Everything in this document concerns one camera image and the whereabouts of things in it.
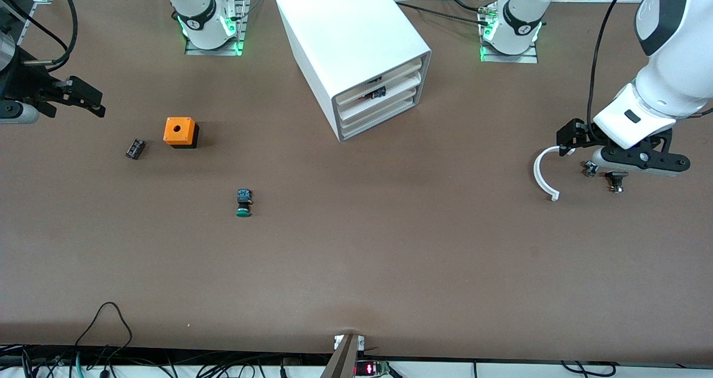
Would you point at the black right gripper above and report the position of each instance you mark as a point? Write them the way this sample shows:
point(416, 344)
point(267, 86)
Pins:
point(27, 81)

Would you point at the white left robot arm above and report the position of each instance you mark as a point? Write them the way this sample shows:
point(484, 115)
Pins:
point(679, 60)

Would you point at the white plastic bin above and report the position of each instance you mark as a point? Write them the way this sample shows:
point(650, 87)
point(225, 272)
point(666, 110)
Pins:
point(404, 85)

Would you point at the small silver metal part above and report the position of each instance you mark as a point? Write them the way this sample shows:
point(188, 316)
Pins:
point(590, 168)

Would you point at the white curved plastic arc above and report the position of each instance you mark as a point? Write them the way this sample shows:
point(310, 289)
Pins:
point(537, 172)

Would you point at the green mushroom push button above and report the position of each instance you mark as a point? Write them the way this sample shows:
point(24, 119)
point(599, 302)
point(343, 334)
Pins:
point(244, 202)

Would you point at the small black terminal block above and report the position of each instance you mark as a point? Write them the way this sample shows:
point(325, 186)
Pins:
point(135, 148)

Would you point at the orange button enclosure box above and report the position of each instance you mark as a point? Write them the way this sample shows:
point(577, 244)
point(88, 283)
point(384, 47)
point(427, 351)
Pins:
point(178, 128)

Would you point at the aluminium frame profile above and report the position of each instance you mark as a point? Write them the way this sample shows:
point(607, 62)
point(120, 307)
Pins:
point(39, 2)

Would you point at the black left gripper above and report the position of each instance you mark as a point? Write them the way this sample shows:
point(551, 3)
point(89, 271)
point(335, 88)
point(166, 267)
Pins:
point(577, 133)

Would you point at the device with red display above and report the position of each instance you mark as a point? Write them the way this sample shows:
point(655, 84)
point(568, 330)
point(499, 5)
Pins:
point(367, 369)

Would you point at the grey camera stand bracket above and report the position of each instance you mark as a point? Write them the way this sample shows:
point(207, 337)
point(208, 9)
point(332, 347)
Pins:
point(342, 361)

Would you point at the black push button part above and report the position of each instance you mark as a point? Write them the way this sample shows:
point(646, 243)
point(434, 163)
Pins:
point(616, 180)

